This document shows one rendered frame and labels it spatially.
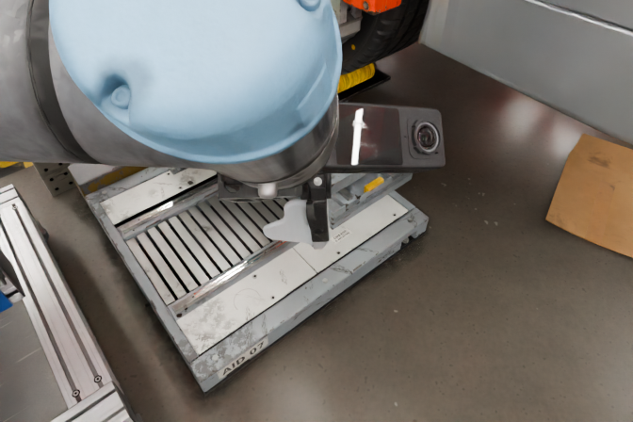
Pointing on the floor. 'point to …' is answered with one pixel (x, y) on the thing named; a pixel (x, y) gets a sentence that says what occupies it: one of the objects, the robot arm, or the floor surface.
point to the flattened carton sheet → (596, 194)
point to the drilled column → (56, 176)
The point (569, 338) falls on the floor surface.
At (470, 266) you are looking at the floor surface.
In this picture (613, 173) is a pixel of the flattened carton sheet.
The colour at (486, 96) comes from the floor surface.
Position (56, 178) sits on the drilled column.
